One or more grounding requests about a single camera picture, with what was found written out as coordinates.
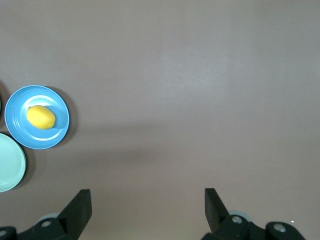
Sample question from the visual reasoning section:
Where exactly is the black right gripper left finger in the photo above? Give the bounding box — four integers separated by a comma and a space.
0, 188, 92, 240

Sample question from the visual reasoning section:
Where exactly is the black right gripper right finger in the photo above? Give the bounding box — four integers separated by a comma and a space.
201, 187, 306, 240

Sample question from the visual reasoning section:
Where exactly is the yellow lemon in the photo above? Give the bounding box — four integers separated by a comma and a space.
26, 105, 56, 130

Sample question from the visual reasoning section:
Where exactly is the light green round plate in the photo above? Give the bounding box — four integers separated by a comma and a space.
0, 132, 27, 193

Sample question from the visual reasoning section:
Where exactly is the blue round plate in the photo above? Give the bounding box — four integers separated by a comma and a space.
4, 85, 70, 150

